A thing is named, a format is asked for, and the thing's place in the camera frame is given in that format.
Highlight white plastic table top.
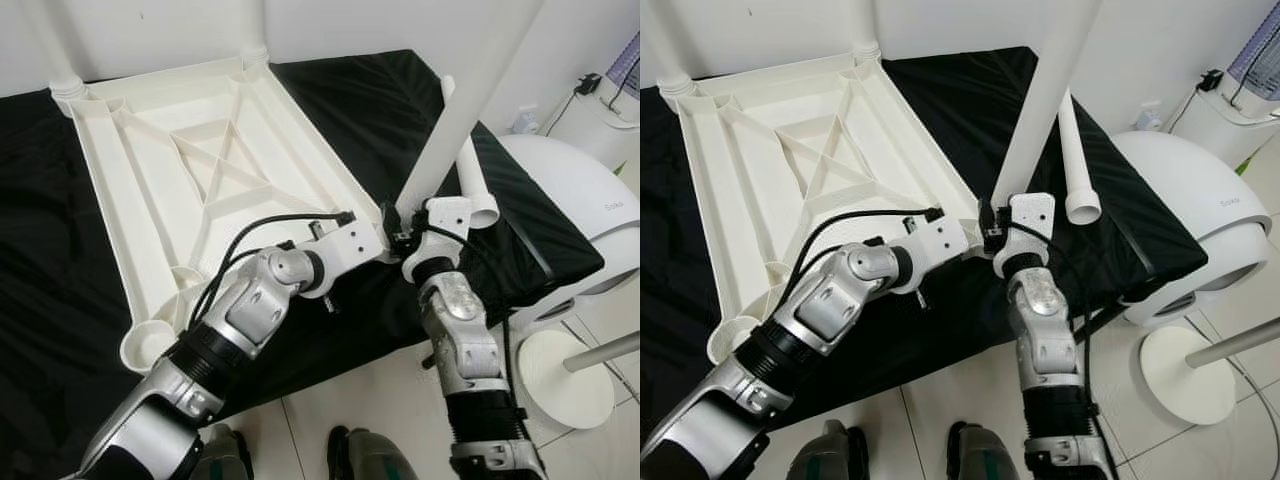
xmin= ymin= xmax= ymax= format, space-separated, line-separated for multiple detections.
xmin=50 ymin=55 xmax=401 ymax=373
xmin=660 ymin=52 xmax=986 ymax=366

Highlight grey robot right foot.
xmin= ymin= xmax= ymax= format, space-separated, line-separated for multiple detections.
xmin=328 ymin=428 xmax=417 ymax=480
xmin=945 ymin=422 xmax=1023 ymax=480

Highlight grey robot foot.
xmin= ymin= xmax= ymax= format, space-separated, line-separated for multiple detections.
xmin=200 ymin=425 xmax=252 ymax=480
xmin=790 ymin=420 xmax=870 ymax=480
xmin=328 ymin=428 xmax=417 ymax=480
xmin=945 ymin=422 xmax=1023 ymax=480

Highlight white dome-shaped appliance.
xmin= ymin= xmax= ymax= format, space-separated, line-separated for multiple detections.
xmin=495 ymin=135 xmax=641 ymax=327
xmin=1110 ymin=130 xmax=1277 ymax=327

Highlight grey robot left foot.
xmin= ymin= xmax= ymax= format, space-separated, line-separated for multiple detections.
xmin=200 ymin=425 xmax=252 ymax=480
xmin=790 ymin=420 xmax=870 ymax=480

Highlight white round base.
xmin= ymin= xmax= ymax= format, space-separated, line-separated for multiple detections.
xmin=1140 ymin=325 xmax=1239 ymax=427
xmin=520 ymin=330 xmax=617 ymax=432

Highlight white box appliance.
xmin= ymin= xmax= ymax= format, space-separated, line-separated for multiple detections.
xmin=545 ymin=85 xmax=641 ymax=173
xmin=1165 ymin=80 xmax=1280 ymax=173

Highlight grey metal rod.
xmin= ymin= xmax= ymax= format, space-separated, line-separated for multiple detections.
xmin=563 ymin=332 xmax=641 ymax=374
xmin=1185 ymin=315 xmax=1280 ymax=370

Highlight black table cloth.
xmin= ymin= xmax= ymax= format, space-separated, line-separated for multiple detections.
xmin=0 ymin=50 xmax=607 ymax=471
xmin=640 ymin=45 xmax=1211 ymax=441

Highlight blue ribbed device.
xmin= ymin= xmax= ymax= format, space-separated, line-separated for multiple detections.
xmin=1228 ymin=25 xmax=1280 ymax=101
xmin=605 ymin=30 xmax=641 ymax=101

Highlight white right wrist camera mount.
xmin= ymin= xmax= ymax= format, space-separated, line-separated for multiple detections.
xmin=403 ymin=197 xmax=472 ymax=286
xmin=993 ymin=192 xmax=1057 ymax=279

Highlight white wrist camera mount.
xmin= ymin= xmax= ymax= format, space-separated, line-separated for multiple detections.
xmin=305 ymin=220 xmax=384 ymax=299
xmin=403 ymin=197 xmax=472 ymax=286
xmin=895 ymin=215 xmax=972 ymax=296
xmin=993 ymin=192 xmax=1057 ymax=279

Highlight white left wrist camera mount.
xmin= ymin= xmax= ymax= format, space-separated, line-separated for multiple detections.
xmin=305 ymin=220 xmax=384 ymax=299
xmin=895 ymin=215 xmax=972 ymax=296

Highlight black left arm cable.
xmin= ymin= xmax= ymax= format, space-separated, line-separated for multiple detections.
xmin=185 ymin=210 xmax=357 ymax=333
xmin=785 ymin=205 xmax=947 ymax=323

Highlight thin black power cable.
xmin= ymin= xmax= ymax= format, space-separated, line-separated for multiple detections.
xmin=543 ymin=90 xmax=587 ymax=137
xmin=1168 ymin=85 xmax=1208 ymax=133

